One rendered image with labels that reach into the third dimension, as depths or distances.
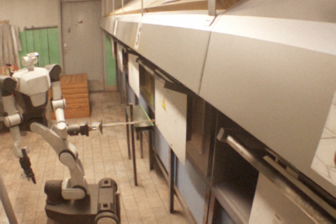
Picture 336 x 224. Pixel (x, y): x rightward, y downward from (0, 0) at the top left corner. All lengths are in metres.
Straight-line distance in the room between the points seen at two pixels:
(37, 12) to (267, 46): 5.99
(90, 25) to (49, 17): 0.97
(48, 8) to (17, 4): 0.74
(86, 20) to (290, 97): 5.93
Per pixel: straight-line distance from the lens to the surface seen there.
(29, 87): 2.01
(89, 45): 6.21
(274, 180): 0.55
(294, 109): 0.37
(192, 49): 0.69
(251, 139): 0.75
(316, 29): 0.38
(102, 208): 2.30
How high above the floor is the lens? 1.68
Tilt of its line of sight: 17 degrees down
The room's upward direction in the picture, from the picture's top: straight up
